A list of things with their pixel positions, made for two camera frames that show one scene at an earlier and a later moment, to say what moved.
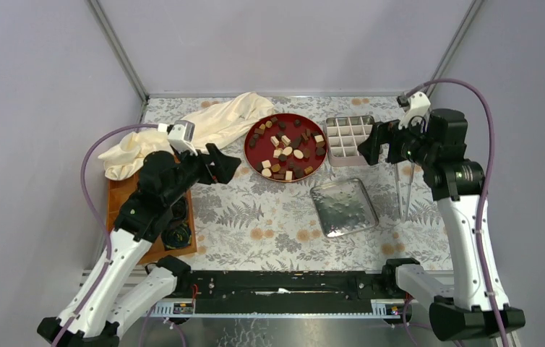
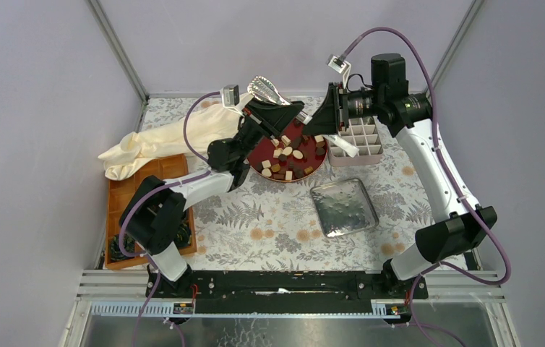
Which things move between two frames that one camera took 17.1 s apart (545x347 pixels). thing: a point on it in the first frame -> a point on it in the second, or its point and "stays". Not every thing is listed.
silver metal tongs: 404,216 -> 264,89
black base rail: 287,291 stays
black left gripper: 222,170 -> 266,118
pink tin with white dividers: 345,135 stays
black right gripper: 385,132 -> 329,118
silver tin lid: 343,207 stays
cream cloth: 223,125 stays
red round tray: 285,147 stays
